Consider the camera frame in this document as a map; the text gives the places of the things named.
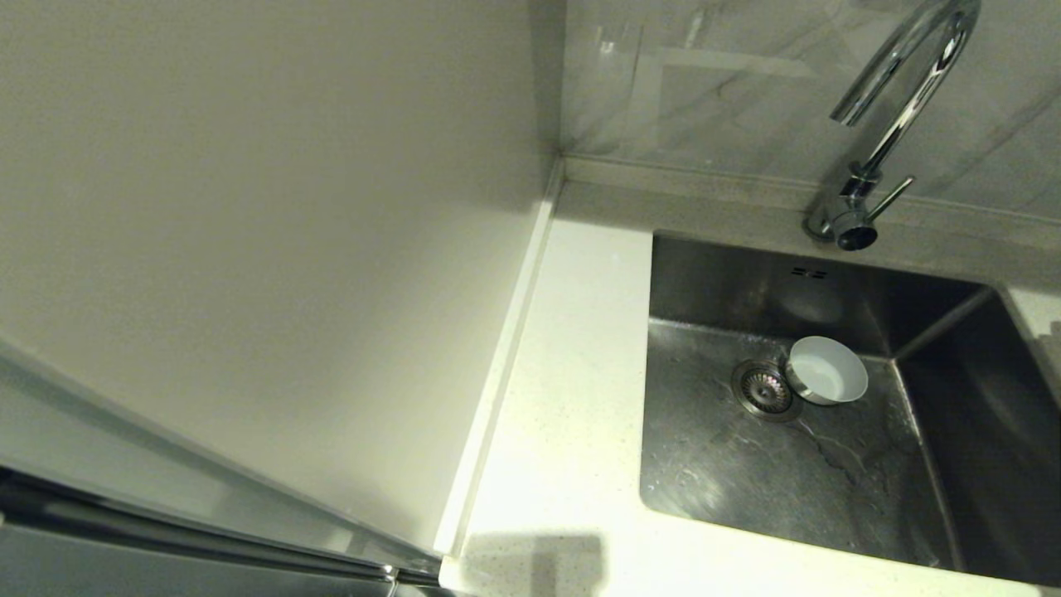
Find white countertop trim strip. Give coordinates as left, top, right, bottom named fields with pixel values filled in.
left=434, top=159, right=564, bottom=555

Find tall white cabinet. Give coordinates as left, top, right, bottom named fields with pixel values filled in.
left=0, top=0, right=555, bottom=597

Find chrome gooseneck faucet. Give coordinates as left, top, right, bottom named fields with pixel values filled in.
left=804, top=0, right=981, bottom=252

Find stainless steel sink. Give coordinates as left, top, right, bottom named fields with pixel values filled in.
left=638, top=232, right=1061, bottom=587

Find round metal drain strainer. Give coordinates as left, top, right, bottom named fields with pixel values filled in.
left=730, top=359, right=803, bottom=424

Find dark bar door handle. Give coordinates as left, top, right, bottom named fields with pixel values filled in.
left=0, top=466, right=444, bottom=588

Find small white bowl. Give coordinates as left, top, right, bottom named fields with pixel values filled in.
left=785, top=335, right=870, bottom=407

